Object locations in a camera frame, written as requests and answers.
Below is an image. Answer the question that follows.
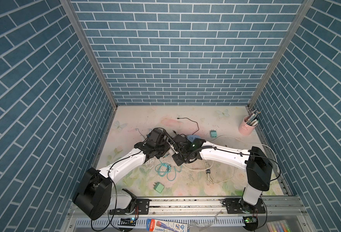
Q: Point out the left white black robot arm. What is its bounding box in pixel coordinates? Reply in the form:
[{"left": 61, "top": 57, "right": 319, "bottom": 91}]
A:
[{"left": 72, "top": 142, "right": 175, "bottom": 220}]

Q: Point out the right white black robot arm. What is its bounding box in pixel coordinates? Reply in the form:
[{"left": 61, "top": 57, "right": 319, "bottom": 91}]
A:
[{"left": 169, "top": 138, "right": 278, "bottom": 206}]

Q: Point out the blue power strip cube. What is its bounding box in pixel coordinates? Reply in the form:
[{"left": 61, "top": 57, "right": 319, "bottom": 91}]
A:
[{"left": 187, "top": 135, "right": 200, "bottom": 142}]

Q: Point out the teal small plug adapter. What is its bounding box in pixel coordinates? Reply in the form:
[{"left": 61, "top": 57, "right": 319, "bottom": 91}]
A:
[{"left": 210, "top": 130, "right": 217, "bottom": 138}]

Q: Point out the green plug adapter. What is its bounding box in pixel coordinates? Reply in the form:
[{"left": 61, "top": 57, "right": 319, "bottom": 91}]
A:
[{"left": 154, "top": 182, "right": 165, "bottom": 193}]

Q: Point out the pink pen holder cup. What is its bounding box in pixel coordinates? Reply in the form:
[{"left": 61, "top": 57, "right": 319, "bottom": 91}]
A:
[{"left": 238, "top": 116, "right": 258, "bottom": 136}]

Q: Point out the clear plastic bag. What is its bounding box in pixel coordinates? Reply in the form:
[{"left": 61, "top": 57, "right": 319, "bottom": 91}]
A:
[{"left": 190, "top": 211, "right": 222, "bottom": 231}]

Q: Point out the red blue package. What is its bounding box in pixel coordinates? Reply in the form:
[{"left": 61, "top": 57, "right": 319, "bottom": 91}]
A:
[{"left": 146, "top": 219, "right": 189, "bottom": 232}]

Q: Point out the coloured marker set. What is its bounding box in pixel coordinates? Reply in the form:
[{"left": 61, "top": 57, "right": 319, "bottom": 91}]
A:
[{"left": 267, "top": 220, "right": 292, "bottom": 232}]

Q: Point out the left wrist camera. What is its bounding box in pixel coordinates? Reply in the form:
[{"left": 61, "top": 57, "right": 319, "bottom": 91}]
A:
[{"left": 147, "top": 129, "right": 166, "bottom": 147}]

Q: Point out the teal coiled charging cable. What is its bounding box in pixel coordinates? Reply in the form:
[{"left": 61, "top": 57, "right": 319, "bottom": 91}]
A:
[{"left": 154, "top": 156, "right": 184, "bottom": 182}]

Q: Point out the black cable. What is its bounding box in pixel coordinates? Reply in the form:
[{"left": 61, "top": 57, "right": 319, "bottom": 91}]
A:
[{"left": 172, "top": 116, "right": 200, "bottom": 137}]

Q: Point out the white power strip cord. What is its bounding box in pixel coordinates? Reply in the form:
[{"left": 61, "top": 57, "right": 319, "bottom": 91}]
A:
[{"left": 209, "top": 134, "right": 278, "bottom": 162}]

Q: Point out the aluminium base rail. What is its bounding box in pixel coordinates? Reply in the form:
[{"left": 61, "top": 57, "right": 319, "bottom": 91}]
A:
[{"left": 62, "top": 196, "right": 315, "bottom": 232}]

